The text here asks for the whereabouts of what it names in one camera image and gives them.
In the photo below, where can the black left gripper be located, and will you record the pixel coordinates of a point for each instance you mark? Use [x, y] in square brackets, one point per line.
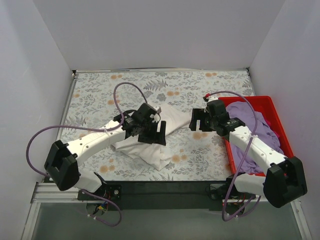
[152, 133]

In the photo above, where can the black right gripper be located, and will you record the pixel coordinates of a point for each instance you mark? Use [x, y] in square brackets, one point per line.
[200, 121]

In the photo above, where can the white t shirt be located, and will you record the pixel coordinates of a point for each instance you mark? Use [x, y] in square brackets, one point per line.
[152, 147]

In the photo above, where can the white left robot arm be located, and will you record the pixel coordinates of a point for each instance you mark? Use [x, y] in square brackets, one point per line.
[64, 159]

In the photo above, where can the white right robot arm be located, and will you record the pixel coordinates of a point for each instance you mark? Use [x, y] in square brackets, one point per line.
[284, 179]

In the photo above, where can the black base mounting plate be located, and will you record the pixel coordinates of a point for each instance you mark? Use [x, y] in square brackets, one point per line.
[166, 195]

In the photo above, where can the red plastic bin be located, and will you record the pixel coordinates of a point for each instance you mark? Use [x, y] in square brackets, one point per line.
[265, 106]

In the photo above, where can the pink garment in bin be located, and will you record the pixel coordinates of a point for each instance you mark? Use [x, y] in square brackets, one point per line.
[271, 127]

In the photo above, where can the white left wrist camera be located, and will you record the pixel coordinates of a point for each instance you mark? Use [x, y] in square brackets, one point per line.
[156, 117]

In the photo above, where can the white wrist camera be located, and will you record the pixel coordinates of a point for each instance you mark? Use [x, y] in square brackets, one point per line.
[156, 117]
[210, 97]

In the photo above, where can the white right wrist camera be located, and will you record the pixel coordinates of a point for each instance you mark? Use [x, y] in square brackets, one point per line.
[210, 97]

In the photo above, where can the aluminium table frame rail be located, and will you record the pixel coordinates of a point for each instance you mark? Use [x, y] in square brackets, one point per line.
[45, 193]

